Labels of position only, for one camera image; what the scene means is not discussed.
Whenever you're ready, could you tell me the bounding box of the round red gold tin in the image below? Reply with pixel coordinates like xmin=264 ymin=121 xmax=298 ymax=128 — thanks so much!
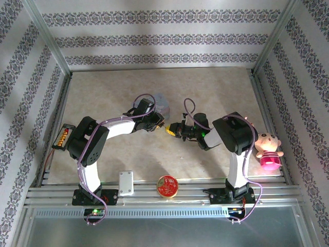
xmin=156 ymin=174 xmax=179 ymax=200

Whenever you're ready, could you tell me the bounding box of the white rectangular plate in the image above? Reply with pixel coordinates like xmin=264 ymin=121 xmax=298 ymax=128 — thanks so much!
xmin=118 ymin=170 xmax=135 ymax=198

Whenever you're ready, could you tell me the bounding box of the black device with red display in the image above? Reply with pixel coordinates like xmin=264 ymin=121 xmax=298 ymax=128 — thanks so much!
xmin=51 ymin=123 xmax=77 ymax=151

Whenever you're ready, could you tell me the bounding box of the small controller circuit board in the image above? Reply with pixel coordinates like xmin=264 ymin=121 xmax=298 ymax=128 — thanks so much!
xmin=84 ymin=208 xmax=106 ymax=217
xmin=228 ymin=207 xmax=247 ymax=216

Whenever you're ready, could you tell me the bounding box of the grey metal sheet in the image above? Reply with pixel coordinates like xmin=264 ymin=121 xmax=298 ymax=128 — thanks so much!
xmin=14 ymin=205 xmax=309 ymax=247

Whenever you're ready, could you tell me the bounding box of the aluminium rail bed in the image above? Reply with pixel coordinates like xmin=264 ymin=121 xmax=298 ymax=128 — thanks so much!
xmin=24 ymin=177 xmax=306 ymax=207

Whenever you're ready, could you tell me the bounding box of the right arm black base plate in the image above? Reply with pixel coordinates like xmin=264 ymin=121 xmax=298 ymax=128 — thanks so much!
xmin=209 ymin=187 xmax=257 ymax=206

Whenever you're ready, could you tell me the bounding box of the aluminium side rail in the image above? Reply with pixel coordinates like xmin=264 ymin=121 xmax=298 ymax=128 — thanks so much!
xmin=35 ymin=72 xmax=75 ymax=186
xmin=247 ymin=68 xmax=294 ymax=185

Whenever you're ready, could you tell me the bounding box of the slotted grey cable duct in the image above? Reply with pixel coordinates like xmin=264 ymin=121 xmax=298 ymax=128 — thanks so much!
xmin=32 ymin=207 xmax=299 ymax=220

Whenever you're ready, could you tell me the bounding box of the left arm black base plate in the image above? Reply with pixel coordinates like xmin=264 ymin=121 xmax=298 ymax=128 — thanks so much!
xmin=71 ymin=188 xmax=119 ymax=207

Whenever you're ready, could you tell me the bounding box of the left arm purple braided cable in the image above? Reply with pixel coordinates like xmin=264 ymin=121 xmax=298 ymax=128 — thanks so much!
xmin=76 ymin=93 xmax=158 ymax=227

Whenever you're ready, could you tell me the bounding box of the arm purple braided cable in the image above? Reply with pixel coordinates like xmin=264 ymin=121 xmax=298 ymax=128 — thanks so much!
xmin=183 ymin=98 xmax=264 ymax=225
xmin=76 ymin=93 xmax=158 ymax=227

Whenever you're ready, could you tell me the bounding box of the right arm purple braided cable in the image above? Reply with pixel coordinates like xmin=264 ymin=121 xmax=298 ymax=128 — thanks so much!
xmin=183 ymin=98 xmax=264 ymax=225

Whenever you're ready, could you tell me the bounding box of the thin red wire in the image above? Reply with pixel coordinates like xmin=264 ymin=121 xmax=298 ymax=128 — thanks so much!
xmin=42 ymin=148 xmax=57 ymax=173

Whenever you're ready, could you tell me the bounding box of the aluminium frame post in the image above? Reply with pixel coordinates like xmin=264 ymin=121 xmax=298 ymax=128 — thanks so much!
xmin=252 ymin=0 xmax=302 ymax=76
xmin=22 ymin=0 xmax=73 ymax=76

